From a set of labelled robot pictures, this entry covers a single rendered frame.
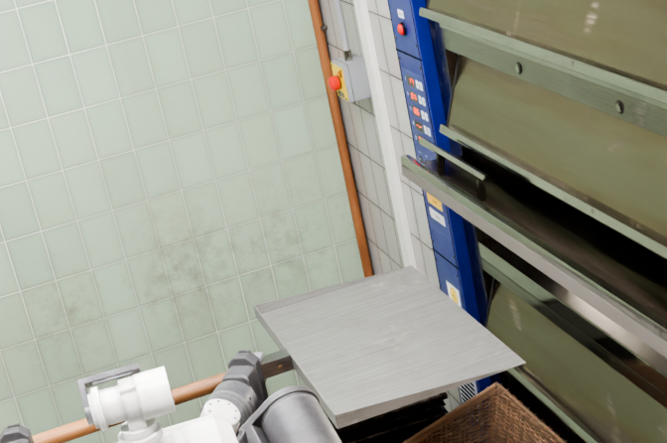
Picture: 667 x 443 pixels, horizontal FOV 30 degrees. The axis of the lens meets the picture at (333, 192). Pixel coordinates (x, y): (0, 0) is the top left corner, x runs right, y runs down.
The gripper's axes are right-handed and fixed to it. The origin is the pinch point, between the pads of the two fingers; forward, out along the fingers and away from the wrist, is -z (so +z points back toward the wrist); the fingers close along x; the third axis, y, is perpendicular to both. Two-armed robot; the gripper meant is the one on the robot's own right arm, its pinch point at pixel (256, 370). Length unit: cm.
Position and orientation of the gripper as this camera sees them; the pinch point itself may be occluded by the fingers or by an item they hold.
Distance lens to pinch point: 237.6
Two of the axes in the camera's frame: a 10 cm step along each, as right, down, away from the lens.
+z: -2.8, 3.7, -8.9
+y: -9.4, 0.8, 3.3
